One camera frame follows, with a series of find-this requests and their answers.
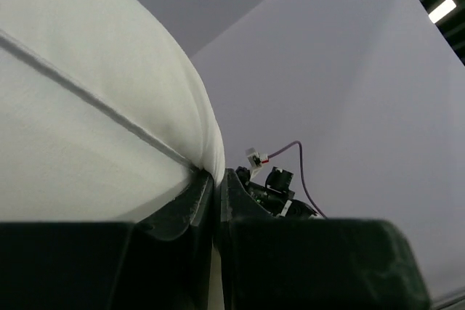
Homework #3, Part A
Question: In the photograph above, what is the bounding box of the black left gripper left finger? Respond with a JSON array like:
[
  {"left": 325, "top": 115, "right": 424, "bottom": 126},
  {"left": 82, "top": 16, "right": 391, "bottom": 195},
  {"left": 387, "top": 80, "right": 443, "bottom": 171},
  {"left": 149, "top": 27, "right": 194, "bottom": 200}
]
[{"left": 1, "top": 172, "right": 214, "bottom": 309}]

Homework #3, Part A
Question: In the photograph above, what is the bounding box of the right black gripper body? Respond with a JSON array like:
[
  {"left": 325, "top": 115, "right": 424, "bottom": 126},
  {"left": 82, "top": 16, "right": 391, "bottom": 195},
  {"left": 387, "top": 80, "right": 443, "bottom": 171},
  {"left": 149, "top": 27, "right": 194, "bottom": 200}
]
[{"left": 235, "top": 166, "right": 287, "bottom": 216}]

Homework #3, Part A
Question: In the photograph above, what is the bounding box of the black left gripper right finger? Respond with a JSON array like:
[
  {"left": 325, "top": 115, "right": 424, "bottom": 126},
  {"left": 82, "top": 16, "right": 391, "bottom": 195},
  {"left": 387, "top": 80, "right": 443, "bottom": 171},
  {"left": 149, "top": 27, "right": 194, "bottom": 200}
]
[{"left": 214, "top": 169, "right": 431, "bottom": 309}]

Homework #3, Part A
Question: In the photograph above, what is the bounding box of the white pillow insert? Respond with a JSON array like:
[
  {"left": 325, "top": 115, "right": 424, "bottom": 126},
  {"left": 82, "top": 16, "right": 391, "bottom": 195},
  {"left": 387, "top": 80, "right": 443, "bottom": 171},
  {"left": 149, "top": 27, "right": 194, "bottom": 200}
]
[{"left": 0, "top": 0, "right": 225, "bottom": 224}]

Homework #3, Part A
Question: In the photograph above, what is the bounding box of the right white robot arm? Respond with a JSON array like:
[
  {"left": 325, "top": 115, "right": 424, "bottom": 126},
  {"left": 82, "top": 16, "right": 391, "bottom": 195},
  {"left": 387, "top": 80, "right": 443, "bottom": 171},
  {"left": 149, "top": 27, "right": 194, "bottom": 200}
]
[{"left": 214, "top": 167, "right": 431, "bottom": 309}]

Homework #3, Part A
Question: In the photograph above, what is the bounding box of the ceiling light fixture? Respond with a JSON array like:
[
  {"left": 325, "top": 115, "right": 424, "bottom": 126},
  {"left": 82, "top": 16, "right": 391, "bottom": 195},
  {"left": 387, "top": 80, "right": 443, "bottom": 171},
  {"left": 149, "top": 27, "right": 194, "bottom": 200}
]
[{"left": 429, "top": 0, "right": 457, "bottom": 23}]

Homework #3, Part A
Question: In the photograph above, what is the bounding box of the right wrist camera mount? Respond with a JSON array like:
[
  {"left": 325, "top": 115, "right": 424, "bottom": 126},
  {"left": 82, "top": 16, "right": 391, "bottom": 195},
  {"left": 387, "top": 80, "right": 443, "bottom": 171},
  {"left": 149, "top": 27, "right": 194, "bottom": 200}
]
[{"left": 246, "top": 148, "right": 270, "bottom": 179}]

